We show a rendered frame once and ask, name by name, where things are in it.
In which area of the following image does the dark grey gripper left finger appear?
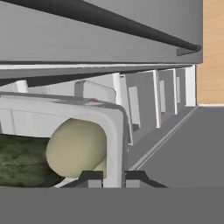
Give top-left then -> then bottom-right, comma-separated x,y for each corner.
60,170 -> 104,189

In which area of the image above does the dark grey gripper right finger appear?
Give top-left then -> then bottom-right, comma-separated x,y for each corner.
124,170 -> 168,189

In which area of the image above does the white vegetable container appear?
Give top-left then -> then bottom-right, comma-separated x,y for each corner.
0,92 -> 130,189

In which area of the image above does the dark green cucumber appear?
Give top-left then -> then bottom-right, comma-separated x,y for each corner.
0,134 -> 65,188

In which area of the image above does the white meat container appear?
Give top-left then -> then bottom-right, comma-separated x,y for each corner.
74,80 -> 117,103

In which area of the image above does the light wood cupboard panel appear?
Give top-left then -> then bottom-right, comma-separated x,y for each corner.
195,0 -> 224,107

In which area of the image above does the black fridge door handle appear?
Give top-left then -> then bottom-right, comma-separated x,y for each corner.
0,0 -> 202,57

